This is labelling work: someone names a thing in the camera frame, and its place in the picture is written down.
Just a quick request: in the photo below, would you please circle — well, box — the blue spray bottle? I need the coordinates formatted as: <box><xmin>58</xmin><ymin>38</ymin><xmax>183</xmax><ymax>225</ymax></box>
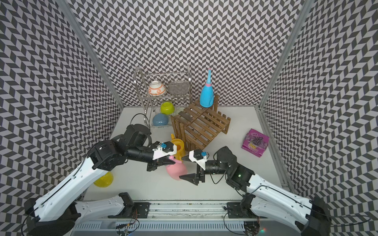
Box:
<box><xmin>199</xmin><ymin>69</ymin><xmax>214</xmax><ymax>108</ymax></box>

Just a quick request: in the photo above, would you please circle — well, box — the metal dish rack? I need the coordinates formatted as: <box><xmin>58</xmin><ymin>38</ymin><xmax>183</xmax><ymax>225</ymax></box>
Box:
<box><xmin>132</xmin><ymin>65</ymin><xmax>193</xmax><ymax>128</ymax></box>

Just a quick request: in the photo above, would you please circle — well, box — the yellow watering can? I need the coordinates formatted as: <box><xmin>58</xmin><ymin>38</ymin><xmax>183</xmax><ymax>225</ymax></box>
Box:
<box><xmin>171</xmin><ymin>134</ymin><xmax>186</xmax><ymax>160</ymax></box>

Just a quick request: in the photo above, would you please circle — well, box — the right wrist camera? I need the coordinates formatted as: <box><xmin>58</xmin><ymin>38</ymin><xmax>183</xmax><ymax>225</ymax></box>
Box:
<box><xmin>189</xmin><ymin>149</ymin><xmax>209</xmax><ymax>171</ymax></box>

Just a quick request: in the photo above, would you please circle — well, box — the aluminium front rail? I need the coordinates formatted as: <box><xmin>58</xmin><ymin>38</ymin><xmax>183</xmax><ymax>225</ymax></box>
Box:
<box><xmin>69</xmin><ymin>195</ymin><xmax>313</xmax><ymax>224</ymax></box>

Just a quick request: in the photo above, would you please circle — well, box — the white orange patterned bowl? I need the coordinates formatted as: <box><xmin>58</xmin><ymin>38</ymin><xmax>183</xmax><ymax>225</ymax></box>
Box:
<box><xmin>148</xmin><ymin>81</ymin><xmax>166</xmax><ymax>96</ymax></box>

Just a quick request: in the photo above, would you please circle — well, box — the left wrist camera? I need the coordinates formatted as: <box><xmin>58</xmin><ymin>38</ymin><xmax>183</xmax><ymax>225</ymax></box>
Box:
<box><xmin>153</xmin><ymin>141</ymin><xmax>177</xmax><ymax>160</ymax></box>

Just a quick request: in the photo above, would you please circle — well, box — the yellow spray bottle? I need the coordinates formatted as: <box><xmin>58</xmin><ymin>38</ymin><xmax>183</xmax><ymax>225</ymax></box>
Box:
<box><xmin>94</xmin><ymin>172</ymin><xmax>114</xmax><ymax>188</ymax></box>

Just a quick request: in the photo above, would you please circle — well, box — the wooden slatted shelf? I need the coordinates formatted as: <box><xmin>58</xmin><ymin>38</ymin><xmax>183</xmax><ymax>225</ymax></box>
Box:
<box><xmin>171</xmin><ymin>94</ymin><xmax>231</xmax><ymax>151</ymax></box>

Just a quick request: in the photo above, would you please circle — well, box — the grey glass plate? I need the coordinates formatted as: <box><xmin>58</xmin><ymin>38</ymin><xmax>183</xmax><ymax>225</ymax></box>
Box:
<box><xmin>167</xmin><ymin>81</ymin><xmax>190</xmax><ymax>96</ymax></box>

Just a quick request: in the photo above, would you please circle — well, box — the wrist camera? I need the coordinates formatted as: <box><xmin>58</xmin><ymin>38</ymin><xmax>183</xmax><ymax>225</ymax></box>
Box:
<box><xmin>189</xmin><ymin>149</ymin><xmax>209</xmax><ymax>171</ymax></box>
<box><xmin>153</xmin><ymin>141</ymin><xmax>177</xmax><ymax>160</ymax></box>

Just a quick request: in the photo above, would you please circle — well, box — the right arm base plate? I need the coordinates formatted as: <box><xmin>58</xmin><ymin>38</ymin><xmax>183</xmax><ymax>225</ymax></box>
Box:
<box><xmin>226</xmin><ymin>202</ymin><xmax>257</xmax><ymax>219</ymax></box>

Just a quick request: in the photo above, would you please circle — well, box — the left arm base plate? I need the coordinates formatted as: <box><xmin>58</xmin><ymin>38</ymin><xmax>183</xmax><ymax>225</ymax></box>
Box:
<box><xmin>115</xmin><ymin>202</ymin><xmax>151</xmax><ymax>219</ymax></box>

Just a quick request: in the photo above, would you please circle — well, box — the blue bowl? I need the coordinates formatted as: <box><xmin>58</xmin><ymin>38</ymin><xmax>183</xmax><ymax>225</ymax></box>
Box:
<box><xmin>152</xmin><ymin>113</ymin><xmax>168</xmax><ymax>126</ymax></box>

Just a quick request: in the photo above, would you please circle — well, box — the pink spray bottle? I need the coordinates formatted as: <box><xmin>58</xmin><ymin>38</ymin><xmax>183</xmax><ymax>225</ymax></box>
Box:
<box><xmin>165</xmin><ymin>155</ymin><xmax>188</xmax><ymax>181</ymax></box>

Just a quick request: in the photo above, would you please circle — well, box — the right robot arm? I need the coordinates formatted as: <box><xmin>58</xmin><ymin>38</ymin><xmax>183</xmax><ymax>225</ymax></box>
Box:
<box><xmin>180</xmin><ymin>146</ymin><xmax>334</xmax><ymax>236</ymax></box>

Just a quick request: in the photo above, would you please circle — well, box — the purple snack box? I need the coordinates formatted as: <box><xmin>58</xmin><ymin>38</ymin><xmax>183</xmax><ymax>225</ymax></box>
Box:
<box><xmin>242</xmin><ymin>129</ymin><xmax>270</xmax><ymax>157</ymax></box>

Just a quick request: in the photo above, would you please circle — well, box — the lime green bowl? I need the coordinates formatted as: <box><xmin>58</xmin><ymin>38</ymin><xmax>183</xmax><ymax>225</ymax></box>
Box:
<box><xmin>160</xmin><ymin>102</ymin><xmax>175</xmax><ymax>115</ymax></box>

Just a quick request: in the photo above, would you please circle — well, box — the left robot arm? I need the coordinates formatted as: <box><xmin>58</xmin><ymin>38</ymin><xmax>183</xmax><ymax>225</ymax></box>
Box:
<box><xmin>21</xmin><ymin>124</ymin><xmax>177</xmax><ymax>236</ymax></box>

